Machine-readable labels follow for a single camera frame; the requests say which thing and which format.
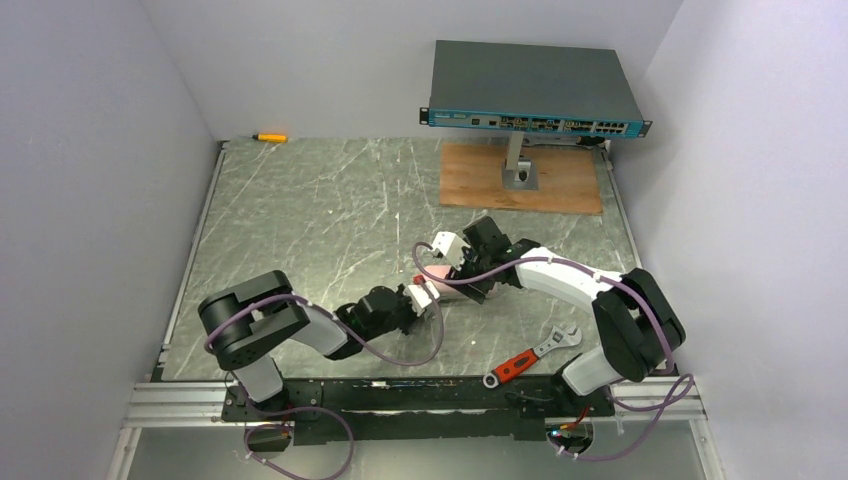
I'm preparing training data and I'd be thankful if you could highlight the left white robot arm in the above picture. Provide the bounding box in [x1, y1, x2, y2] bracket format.
[197, 270, 441, 405]

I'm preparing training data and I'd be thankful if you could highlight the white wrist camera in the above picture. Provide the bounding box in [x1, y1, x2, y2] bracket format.
[404, 280, 441, 317]
[430, 231, 471, 270]

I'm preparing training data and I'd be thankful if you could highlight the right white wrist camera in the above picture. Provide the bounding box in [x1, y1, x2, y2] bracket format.
[430, 231, 471, 270]

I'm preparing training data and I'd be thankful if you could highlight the yellow handled screwdriver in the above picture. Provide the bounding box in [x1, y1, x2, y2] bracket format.
[251, 133, 288, 144]

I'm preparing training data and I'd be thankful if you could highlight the wooden base board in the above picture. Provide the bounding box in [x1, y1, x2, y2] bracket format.
[439, 144, 603, 215]

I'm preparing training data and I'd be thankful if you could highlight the red handled adjustable wrench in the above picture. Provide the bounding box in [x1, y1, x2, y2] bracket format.
[482, 325, 583, 389]

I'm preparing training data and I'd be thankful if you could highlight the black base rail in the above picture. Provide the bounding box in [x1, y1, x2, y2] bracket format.
[220, 374, 615, 446]

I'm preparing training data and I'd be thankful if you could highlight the pink umbrella case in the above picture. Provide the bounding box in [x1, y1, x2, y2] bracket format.
[413, 264, 485, 303]

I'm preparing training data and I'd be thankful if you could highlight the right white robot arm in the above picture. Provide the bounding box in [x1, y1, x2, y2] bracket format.
[432, 216, 686, 397]

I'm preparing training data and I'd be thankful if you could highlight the network switch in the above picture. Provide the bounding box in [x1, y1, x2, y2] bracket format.
[419, 40, 652, 164]

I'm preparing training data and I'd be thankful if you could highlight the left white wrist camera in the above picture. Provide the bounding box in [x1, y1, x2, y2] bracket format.
[404, 280, 441, 317]

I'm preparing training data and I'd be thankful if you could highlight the black yellow tool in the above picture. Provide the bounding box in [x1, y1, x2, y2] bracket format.
[577, 136, 606, 148]

